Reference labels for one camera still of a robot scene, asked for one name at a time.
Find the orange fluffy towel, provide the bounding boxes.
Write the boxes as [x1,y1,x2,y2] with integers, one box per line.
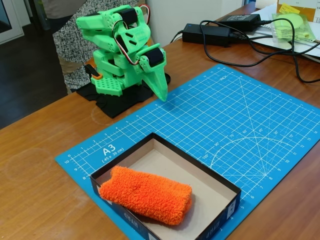
[98,165,193,226]

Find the orange and black clamp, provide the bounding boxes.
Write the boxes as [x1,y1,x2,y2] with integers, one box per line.
[84,64,103,81]

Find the black power adapter blue dot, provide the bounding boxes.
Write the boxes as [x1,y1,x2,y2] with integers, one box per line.
[181,23,232,48]

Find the person in speckled clothing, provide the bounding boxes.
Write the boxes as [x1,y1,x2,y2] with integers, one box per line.
[41,0,151,95]

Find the blue A3 cutting mat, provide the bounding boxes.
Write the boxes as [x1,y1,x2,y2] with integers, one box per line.
[54,63,320,240]

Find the black power adapter white label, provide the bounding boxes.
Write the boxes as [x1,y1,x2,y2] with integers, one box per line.
[216,13,262,33]

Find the white paper sheets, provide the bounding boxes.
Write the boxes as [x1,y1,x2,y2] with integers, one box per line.
[246,7,320,63]

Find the black cardboard box tray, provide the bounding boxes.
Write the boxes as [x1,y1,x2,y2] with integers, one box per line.
[89,132,242,240]

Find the plastic bag of green parts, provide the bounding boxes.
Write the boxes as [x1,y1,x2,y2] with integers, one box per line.
[271,12,316,50]

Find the white framed glass door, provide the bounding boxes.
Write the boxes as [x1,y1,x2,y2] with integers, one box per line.
[0,0,25,45]

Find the yellow sticky note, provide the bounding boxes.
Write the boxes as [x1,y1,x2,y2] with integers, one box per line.
[279,2,301,15]

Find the brown cardboard package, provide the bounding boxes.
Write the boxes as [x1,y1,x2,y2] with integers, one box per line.
[276,0,317,23]

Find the grey adapter cable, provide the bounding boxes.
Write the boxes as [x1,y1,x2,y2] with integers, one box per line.
[169,29,185,45]

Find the red white black servo wire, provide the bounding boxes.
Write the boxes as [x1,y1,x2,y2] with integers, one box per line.
[111,20,140,67]
[139,4,152,25]

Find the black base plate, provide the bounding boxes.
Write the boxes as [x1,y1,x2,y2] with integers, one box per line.
[76,71,172,119]

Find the long looping black cable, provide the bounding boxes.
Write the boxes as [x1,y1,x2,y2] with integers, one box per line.
[199,18,320,83]

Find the black adapter output cable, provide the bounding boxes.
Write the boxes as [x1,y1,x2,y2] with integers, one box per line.
[228,31,320,55]

